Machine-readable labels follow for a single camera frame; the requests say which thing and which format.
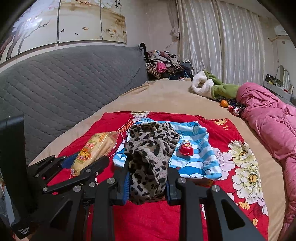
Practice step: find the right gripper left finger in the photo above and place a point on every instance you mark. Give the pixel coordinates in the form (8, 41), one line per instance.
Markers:
(114, 191)

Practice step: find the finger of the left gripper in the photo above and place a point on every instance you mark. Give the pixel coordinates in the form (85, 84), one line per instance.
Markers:
(64, 180)
(45, 170)

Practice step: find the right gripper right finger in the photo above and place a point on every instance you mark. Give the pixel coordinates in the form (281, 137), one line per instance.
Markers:
(224, 219)

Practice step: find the yellow rice cracker packet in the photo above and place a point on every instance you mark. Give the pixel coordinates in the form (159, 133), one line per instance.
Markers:
(99, 145)

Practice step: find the leopard print scrunchie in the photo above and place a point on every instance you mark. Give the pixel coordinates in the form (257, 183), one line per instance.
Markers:
(149, 149)

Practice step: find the red floral blanket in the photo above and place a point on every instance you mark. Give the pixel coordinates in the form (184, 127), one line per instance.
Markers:
(221, 157)

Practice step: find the grey quilted headboard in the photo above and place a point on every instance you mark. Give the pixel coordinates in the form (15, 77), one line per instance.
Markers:
(58, 89)

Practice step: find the blue striped cloth tray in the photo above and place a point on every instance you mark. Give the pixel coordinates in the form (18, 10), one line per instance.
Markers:
(202, 165)

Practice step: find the red round toy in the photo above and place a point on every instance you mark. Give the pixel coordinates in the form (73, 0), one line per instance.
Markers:
(186, 148)

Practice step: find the pink quilted duvet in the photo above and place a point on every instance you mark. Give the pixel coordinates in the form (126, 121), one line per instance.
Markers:
(274, 122)

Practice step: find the red patterned small item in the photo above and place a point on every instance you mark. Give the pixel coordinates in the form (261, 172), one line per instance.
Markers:
(235, 110)

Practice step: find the orange fruit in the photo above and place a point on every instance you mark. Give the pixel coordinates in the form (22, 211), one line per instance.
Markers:
(224, 104)

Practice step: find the pile of clothes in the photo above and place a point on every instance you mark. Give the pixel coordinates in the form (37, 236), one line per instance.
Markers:
(162, 64)

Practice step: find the green white fleece garment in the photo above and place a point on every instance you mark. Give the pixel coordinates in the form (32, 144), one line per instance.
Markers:
(207, 85)

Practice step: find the white striped curtain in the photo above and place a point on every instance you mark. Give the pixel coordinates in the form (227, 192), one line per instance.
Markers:
(222, 38)

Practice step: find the white air conditioner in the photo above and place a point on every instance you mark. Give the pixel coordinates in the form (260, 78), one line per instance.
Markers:
(280, 31)

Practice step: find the floral wall painting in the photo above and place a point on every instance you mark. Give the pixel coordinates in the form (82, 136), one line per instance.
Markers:
(54, 22)

